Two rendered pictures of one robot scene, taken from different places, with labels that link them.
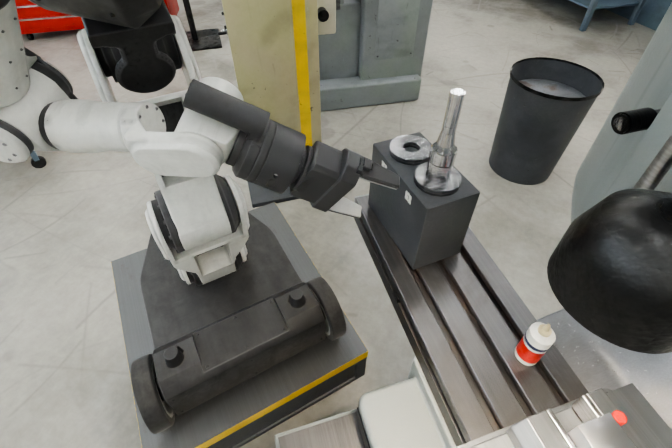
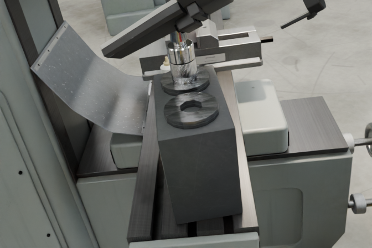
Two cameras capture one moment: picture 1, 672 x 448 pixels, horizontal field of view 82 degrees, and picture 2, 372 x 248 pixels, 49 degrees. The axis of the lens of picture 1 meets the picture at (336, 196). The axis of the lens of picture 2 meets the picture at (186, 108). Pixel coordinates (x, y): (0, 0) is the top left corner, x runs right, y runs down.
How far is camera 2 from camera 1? 1.19 m
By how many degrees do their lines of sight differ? 101
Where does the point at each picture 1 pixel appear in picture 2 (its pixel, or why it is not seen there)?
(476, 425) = (225, 73)
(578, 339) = (120, 119)
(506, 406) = not seen: hidden behind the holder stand
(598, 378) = (129, 105)
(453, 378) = (226, 87)
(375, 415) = (277, 118)
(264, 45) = not seen: outside the picture
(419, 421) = (248, 114)
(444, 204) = not seen: hidden behind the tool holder
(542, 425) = (205, 33)
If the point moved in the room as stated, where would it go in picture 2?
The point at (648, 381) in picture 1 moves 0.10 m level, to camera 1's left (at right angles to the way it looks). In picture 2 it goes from (110, 91) to (141, 93)
